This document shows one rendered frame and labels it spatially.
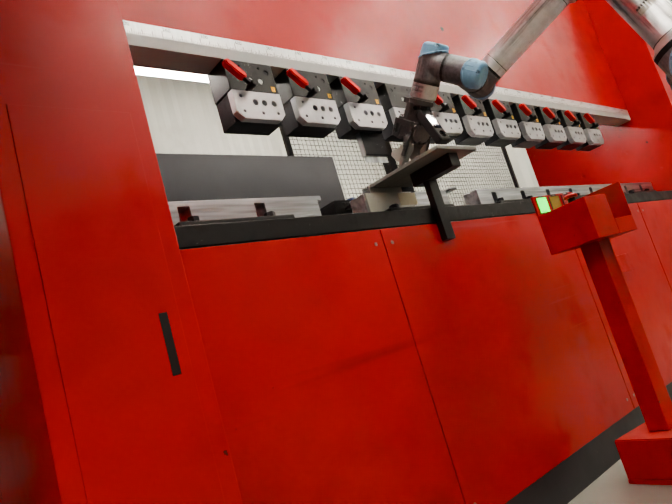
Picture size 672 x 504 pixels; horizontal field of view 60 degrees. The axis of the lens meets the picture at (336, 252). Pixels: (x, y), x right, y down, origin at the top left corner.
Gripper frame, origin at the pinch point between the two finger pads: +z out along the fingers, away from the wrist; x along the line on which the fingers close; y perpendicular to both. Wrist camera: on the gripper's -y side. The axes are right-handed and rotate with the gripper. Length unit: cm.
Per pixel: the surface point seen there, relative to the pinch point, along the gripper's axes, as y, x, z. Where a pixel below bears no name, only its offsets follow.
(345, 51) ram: 32.5, 4.0, -28.1
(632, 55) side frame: 35, -214, -57
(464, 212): -13.9, -12.2, 8.5
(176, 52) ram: 27, 63, -20
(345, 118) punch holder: 20.4, 10.1, -9.9
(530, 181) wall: 318, -713, 104
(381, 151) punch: 13.9, -1.6, -2.0
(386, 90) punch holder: 24.5, -9.5, -19.3
